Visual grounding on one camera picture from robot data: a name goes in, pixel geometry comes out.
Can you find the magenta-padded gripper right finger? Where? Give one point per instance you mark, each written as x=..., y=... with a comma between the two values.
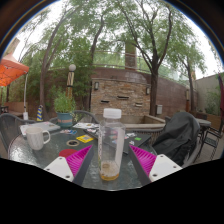
x=164, y=165

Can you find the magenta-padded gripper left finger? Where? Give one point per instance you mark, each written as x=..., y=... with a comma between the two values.
x=57, y=166

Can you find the clear bottle with white cap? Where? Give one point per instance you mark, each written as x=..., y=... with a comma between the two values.
x=111, y=143

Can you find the flat round red coaster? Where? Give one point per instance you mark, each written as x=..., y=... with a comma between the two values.
x=66, y=152

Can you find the grey mesh chair with backpack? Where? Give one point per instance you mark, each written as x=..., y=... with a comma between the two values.
x=196, y=153

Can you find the white ribbed mug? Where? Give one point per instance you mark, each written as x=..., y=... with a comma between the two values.
x=35, y=138

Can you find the black laptop with stickers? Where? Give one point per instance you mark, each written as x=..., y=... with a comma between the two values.
x=138, y=140

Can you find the blue sticker card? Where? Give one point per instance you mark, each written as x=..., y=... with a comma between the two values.
x=68, y=131

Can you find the yellow card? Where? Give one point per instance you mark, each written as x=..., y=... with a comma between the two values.
x=85, y=138

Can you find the white sticker sheet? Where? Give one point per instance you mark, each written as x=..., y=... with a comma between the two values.
x=85, y=125

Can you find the blue yellow striped bollard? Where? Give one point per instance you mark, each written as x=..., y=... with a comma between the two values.
x=39, y=114

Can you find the round glass patio table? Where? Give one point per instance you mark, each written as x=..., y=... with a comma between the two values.
x=205, y=122

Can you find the green plant in teal pot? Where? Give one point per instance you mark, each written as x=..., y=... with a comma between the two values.
x=64, y=106

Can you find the dark-trunked tree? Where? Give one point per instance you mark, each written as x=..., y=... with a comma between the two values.
x=153, y=90

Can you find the leaning grey-trunked tree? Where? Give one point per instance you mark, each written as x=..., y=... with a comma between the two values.
x=43, y=83

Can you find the orange canopy tent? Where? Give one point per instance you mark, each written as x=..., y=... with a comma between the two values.
x=11, y=70

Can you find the grey wall box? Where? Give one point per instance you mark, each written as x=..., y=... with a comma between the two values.
x=159, y=109

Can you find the black wall lamp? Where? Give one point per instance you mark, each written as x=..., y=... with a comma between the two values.
x=147, y=90
x=96, y=86

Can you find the globe lamp post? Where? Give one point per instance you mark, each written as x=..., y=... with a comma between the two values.
x=70, y=80

